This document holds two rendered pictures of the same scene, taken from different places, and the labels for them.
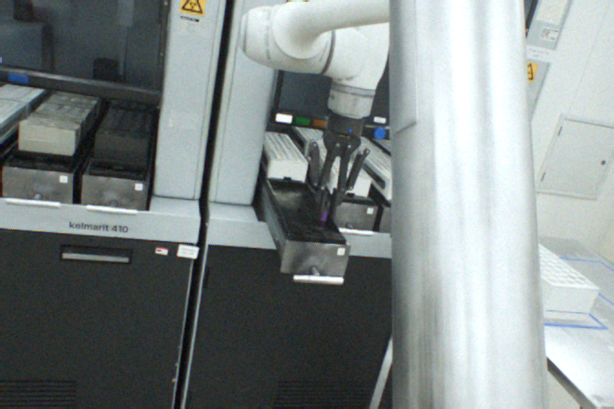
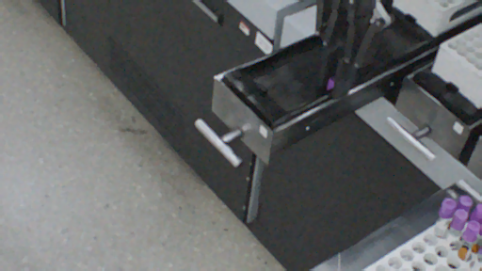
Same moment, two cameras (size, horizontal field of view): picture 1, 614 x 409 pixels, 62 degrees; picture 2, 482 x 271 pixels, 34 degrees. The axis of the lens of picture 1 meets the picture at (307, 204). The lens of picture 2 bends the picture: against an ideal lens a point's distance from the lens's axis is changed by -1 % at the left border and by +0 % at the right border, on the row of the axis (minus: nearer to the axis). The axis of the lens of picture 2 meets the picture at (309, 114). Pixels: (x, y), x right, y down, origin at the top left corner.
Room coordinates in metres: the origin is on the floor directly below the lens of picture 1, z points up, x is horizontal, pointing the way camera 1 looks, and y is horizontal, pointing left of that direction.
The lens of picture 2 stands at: (0.59, -0.75, 1.57)
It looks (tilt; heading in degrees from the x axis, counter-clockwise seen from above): 44 degrees down; 58
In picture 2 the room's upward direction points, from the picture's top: 12 degrees clockwise
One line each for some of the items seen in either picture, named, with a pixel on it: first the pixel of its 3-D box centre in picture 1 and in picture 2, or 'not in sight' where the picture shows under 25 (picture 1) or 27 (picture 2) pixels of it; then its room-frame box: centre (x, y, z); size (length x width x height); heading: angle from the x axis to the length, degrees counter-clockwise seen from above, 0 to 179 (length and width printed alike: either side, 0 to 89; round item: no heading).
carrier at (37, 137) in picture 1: (48, 139); not in sight; (1.08, 0.59, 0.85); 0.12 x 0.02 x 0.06; 108
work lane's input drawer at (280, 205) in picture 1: (286, 196); (393, 42); (1.23, 0.06, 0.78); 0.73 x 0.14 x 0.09; 17
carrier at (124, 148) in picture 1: (121, 148); not in sight; (1.12, 0.44, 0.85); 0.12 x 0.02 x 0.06; 108
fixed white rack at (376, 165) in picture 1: (385, 176); not in sight; (1.43, -0.20, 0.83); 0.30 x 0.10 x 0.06; 17
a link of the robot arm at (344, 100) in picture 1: (350, 99); not in sight; (1.07, -0.04, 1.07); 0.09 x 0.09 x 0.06
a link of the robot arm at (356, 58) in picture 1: (355, 44); not in sight; (1.06, -0.03, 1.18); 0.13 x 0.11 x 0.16; 109
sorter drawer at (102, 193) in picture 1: (128, 149); not in sight; (1.35, 0.51, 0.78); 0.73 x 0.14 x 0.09; 17
